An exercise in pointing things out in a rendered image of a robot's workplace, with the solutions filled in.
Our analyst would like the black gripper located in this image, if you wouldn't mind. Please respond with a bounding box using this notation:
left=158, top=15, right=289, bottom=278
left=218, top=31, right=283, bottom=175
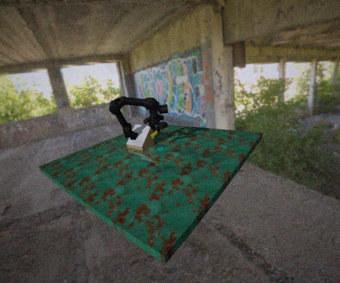
left=143, top=114, right=168, bottom=133

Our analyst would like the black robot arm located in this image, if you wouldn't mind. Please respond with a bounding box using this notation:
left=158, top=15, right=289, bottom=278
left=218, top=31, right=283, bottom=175
left=109, top=96, right=168, bottom=140

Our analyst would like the yellow tall cylinder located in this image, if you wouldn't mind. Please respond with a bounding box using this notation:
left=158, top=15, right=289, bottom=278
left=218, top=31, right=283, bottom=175
left=151, top=131, right=159, bottom=139

